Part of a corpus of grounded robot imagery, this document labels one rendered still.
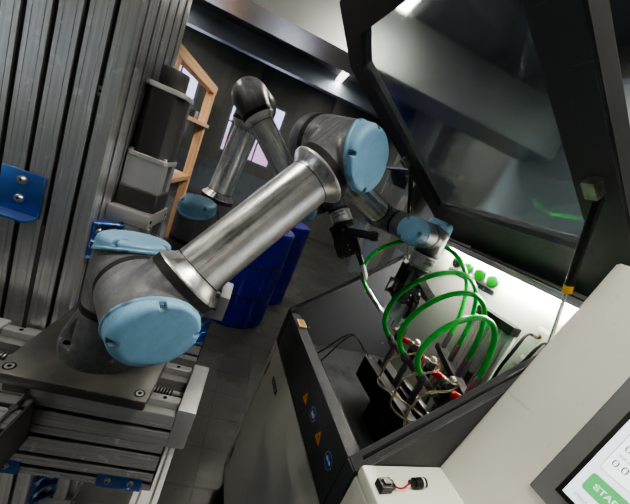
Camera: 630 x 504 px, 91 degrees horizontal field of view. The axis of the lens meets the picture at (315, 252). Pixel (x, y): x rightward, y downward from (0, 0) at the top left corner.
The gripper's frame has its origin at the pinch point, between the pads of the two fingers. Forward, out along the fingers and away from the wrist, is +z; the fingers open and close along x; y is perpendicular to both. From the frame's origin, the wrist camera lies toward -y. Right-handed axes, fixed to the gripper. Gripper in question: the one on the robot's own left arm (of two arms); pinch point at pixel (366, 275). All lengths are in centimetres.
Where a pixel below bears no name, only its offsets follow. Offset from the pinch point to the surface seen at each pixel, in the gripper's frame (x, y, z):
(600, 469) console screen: 44, -28, 44
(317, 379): 16.7, 22.4, 24.7
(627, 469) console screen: 46, -31, 43
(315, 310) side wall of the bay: -18.0, 24.9, 6.6
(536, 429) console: 36, -23, 40
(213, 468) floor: -40, 102, 65
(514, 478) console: 37, -16, 47
